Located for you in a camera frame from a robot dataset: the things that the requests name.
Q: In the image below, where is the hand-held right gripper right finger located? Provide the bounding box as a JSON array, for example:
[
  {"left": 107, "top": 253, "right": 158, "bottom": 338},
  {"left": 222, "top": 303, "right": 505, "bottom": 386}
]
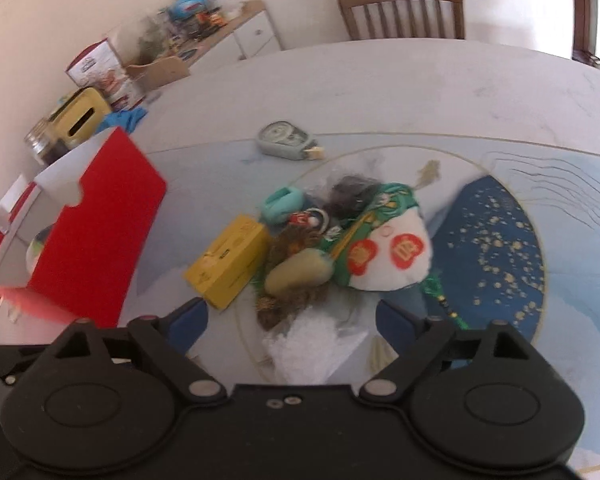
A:
[{"left": 359, "top": 300, "right": 531, "bottom": 404}]

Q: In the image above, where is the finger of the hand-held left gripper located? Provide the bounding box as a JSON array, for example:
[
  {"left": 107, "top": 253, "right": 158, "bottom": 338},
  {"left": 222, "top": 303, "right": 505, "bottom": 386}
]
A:
[{"left": 0, "top": 345, "right": 47, "bottom": 387}]

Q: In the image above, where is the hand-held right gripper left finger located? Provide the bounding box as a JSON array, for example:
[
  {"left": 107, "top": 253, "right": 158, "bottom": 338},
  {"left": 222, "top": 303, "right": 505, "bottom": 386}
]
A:
[{"left": 55, "top": 297, "right": 228, "bottom": 404}]

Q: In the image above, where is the white green lucky bag plush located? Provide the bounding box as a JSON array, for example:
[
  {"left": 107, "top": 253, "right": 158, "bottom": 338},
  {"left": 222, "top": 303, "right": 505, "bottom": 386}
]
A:
[{"left": 330, "top": 182, "right": 434, "bottom": 292}]

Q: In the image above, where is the yellow cardboard box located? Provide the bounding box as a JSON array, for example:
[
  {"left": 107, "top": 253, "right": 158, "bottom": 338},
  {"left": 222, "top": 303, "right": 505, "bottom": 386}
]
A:
[{"left": 184, "top": 213, "right": 272, "bottom": 312}]

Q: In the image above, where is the brown furry toy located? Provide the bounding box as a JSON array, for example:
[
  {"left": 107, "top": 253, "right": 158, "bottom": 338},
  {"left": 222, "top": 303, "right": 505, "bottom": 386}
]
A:
[{"left": 256, "top": 227, "right": 337, "bottom": 332}]

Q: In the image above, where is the red storage box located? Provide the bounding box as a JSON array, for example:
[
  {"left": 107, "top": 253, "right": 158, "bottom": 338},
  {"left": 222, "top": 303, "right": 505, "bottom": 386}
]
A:
[{"left": 0, "top": 127, "right": 168, "bottom": 330}]

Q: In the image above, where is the clear bag with grey item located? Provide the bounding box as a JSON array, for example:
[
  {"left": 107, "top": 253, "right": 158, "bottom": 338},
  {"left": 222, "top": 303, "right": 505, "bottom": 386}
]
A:
[{"left": 329, "top": 175, "right": 382, "bottom": 219}]

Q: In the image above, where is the green beaded tassel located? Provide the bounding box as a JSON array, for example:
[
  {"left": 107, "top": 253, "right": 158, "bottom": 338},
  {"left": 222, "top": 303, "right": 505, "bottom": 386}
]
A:
[{"left": 419, "top": 270, "right": 462, "bottom": 332}]

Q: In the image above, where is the clear plastic bag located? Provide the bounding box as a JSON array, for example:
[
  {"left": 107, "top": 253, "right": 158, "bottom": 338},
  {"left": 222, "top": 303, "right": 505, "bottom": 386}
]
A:
[{"left": 261, "top": 310, "right": 372, "bottom": 386}]

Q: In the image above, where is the pale green tape dispenser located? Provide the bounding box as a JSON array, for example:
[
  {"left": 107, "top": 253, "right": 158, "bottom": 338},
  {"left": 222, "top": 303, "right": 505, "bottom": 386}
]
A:
[{"left": 257, "top": 121, "right": 326, "bottom": 162}]

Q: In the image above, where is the blue cloth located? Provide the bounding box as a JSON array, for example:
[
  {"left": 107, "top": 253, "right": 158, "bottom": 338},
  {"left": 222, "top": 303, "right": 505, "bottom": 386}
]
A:
[{"left": 100, "top": 106, "right": 149, "bottom": 134}]

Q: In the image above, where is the glass jar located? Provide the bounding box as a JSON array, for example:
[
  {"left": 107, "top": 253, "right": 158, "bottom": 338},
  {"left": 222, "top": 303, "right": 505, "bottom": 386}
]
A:
[{"left": 24, "top": 117, "right": 72, "bottom": 167}]

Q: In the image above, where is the yellow tissue box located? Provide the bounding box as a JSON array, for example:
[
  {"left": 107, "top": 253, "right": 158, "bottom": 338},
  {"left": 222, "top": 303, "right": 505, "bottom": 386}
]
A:
[{"left": 47, "top": 86, "right": 114, "bottom": 149}]

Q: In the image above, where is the wooden desk organizer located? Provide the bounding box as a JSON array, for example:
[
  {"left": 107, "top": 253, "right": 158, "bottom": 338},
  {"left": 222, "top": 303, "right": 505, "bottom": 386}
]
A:
[{"left": 125, "top": 55, "right": 192, "bottom": 87}]

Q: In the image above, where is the red white carton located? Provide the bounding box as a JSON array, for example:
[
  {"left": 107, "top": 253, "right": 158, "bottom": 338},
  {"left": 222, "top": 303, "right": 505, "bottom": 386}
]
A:
[{"left": 65, "top": 39, "right": 147, "bottom": 111}]

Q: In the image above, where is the white wooden sideboard cabinet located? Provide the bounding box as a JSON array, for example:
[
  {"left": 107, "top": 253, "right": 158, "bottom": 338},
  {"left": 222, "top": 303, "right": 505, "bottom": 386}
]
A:
[{"left": 125, "top": 0, "right": 283, "bottom": 86}]

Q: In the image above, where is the blue round toy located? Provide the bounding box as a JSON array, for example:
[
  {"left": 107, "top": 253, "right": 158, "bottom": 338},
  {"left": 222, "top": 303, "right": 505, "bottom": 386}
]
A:
[{"left": 167, "top": 0, "right": 212, "bottom": 19}]

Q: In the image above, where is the red charm keychain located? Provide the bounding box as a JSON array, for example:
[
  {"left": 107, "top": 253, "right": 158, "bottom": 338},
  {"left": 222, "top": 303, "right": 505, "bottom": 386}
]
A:
[{"left": 291, "top": 209, "right": 331, "bottom": 233}]

